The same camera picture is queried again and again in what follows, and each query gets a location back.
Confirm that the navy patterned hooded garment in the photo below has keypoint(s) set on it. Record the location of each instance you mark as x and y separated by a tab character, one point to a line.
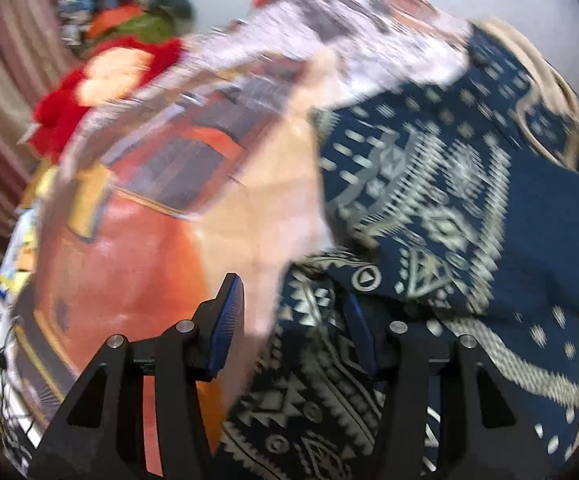
455	208

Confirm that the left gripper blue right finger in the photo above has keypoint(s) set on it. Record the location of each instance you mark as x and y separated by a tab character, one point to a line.
448	412

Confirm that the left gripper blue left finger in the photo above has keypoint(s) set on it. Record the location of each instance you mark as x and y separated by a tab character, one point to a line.
98	431

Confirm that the green storage box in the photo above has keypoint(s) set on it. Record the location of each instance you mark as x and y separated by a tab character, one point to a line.
150	28

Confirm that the orange box on pile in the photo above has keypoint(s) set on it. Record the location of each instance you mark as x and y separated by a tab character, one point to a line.
106	20

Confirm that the red plush toy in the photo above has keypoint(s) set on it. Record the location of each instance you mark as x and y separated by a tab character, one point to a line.
116	69

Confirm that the pile of clutter clothes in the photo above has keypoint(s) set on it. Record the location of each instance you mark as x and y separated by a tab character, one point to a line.
89	5

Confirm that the newspaper print bed cover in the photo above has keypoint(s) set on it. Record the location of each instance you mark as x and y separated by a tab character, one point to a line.
210	169

